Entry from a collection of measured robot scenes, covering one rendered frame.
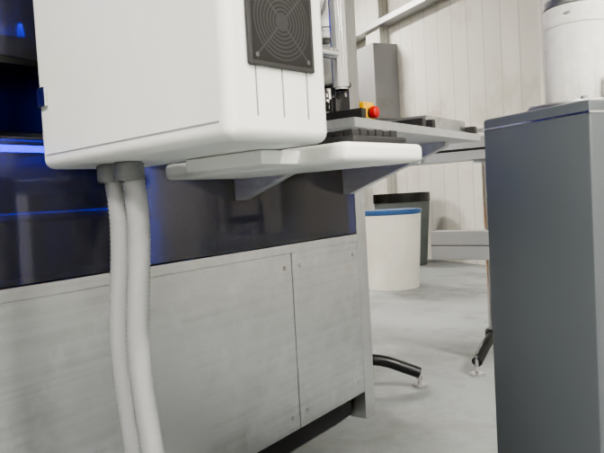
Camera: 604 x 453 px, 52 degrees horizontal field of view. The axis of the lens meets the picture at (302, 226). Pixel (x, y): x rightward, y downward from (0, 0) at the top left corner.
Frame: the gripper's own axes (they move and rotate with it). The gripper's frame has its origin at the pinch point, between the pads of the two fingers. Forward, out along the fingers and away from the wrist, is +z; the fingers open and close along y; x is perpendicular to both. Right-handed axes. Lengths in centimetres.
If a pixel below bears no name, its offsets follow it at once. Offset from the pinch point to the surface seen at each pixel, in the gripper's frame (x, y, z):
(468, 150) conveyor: 118, -10, 6
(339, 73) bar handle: -52, 36, 4
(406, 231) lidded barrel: 287, -123, 52
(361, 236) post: 45, -19, 35
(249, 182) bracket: -14.4, -14.4, 16.9
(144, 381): -65, 5, 49
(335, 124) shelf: -22.9, 16.1, 6.9
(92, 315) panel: -57, -19, 41
